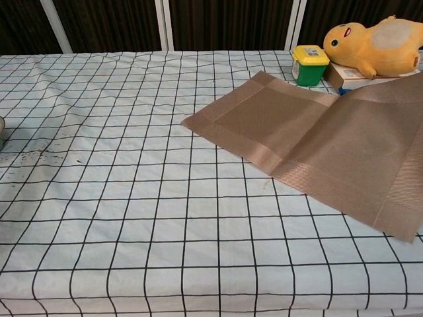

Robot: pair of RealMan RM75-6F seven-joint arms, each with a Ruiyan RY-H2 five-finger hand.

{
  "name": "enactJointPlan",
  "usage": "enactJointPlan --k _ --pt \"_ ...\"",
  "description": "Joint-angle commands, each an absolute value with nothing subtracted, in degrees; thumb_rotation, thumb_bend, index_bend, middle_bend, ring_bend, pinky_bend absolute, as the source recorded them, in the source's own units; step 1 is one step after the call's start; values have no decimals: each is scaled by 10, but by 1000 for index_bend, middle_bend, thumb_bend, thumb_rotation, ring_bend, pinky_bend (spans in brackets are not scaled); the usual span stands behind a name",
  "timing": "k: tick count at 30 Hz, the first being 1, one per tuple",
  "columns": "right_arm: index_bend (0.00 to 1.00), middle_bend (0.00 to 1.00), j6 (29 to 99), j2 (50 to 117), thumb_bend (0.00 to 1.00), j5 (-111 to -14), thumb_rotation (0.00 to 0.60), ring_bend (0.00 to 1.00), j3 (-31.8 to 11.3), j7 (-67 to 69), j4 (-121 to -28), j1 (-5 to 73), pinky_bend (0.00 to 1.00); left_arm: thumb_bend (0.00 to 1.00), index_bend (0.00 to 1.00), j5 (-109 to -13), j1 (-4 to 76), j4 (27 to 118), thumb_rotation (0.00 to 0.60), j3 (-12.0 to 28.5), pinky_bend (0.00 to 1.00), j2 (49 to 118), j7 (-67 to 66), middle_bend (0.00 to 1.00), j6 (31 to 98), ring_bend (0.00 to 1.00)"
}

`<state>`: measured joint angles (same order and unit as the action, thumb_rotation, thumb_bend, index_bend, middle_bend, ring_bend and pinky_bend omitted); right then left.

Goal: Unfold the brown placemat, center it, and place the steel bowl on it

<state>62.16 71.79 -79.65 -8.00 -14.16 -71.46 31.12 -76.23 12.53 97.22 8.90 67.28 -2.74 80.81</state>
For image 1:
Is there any brown woven placemat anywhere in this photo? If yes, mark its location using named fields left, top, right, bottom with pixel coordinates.
left=180, top=69, right=423, bottom=244

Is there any white black-checked tablecloth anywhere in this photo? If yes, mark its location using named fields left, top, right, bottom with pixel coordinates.
left=0, top=49, right=423, bottom=317

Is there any green container with yellow lid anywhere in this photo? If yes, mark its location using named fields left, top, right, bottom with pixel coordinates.
left=291, top=45, right=330, bottom=87

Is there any white cardboard box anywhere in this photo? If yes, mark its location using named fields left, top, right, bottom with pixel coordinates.
left=323, top=61, right=423, bottom=95

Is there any yellow plush toy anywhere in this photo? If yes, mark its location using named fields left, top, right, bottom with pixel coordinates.
left=323, top=15, right=423, bottom=80

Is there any white double frame post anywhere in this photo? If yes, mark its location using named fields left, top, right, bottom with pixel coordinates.
left=155, top=0, right=174, bottom=52

